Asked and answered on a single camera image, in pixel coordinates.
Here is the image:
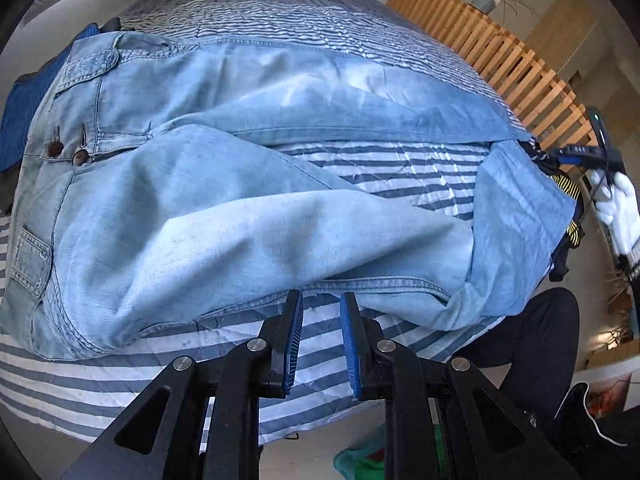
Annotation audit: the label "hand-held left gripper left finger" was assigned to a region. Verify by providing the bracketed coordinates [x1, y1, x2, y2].
[62, 289, 305, 480]

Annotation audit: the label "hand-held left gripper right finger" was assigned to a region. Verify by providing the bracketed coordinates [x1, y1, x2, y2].
[340, 291, 581, 480]

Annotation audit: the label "light blue denim jeans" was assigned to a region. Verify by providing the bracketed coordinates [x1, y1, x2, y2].
[0, 31, 581, 361]

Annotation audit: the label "person's right hand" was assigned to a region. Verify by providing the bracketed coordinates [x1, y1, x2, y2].
[585, 169, 640, 261]

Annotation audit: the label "green cloth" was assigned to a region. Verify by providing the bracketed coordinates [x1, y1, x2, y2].
[333, 442, 401, 480]

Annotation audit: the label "light wooden door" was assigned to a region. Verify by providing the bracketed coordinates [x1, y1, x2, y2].
[525, 0, 601, 78]

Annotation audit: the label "wooden slatted bench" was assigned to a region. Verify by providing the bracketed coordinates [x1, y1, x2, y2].
[386, 0, 588, 148]

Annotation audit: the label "blue white striped bedspread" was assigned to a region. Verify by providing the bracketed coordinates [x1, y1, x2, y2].
[0, 0, 536, 446]

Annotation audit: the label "person's black trouser leg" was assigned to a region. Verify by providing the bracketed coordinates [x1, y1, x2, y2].
[462, 287, 633, 480]

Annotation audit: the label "blue striped folded garment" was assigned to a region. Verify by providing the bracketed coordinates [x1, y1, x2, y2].
[0, 22, 101, 173]

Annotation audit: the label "black folded garment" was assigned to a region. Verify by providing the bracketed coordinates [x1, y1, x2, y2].
[0, 16, 123, 216]

